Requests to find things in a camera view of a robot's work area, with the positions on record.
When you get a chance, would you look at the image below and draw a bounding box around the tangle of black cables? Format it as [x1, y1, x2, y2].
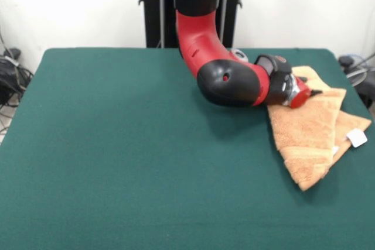
[0, 27, 35, 133]
[338, 53, 375, 110]

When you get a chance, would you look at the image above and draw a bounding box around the dark green table cloth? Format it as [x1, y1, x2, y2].
[0, 47, 375, 250]

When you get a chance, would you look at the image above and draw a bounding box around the black upright stand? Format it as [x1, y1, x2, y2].
[137, 0, 244, 49]

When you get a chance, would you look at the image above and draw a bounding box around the orange terry towel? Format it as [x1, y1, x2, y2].
[266, 65, 373, 192]

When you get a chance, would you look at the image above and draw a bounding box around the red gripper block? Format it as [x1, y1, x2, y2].
[288, 76, 323, 109]

